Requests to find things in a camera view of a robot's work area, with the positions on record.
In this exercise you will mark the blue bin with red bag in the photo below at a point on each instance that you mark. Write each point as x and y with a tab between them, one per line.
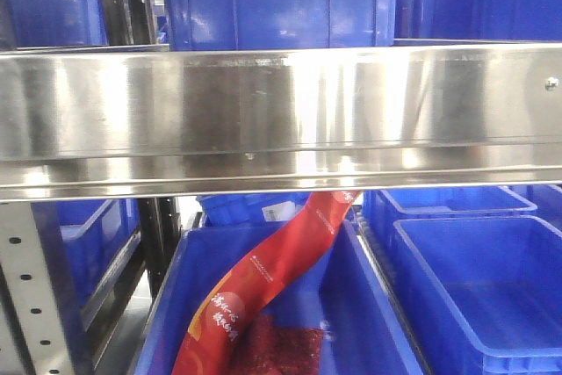
341	295

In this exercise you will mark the right shelf steel rail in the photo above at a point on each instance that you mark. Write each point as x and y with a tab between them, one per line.
102	122

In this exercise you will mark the blue bin behind with label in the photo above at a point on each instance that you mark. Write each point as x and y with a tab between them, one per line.
234	209

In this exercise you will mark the red mesh packet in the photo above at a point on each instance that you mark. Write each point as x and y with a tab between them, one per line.
267	348

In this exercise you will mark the blue bin left shelf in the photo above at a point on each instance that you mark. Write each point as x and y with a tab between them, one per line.
93	232

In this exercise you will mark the red snack bag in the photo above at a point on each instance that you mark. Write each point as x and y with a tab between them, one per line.
256	279

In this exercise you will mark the perforated steel upright post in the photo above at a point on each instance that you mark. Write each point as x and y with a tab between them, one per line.
39	282

